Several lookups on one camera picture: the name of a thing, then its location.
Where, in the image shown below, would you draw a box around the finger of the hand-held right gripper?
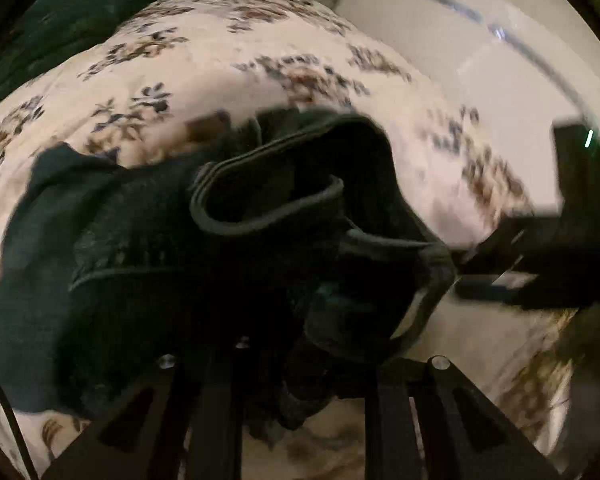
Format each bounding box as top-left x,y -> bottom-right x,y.
457,215 -> 531,274
452,275 -> 537,309

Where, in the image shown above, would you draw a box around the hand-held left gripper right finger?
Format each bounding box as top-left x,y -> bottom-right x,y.
362,355 -> 562,480

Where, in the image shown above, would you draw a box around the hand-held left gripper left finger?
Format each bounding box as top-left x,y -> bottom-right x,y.
40,341 -> 249,480

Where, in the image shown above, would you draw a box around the dark blue jeans pants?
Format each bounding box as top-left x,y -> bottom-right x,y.
0,107 -> 459,447

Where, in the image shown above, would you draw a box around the white headboard panel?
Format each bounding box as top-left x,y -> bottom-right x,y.
334,0 -> 600,213

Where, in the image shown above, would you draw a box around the floral bed quilt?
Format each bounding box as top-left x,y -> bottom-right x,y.
0,0 -> 583,480

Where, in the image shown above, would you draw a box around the small dark green pillow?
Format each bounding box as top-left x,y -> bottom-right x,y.
10,0 -> 137,56

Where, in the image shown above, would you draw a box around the black cable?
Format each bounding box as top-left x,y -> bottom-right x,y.
0,347 -> 39,480

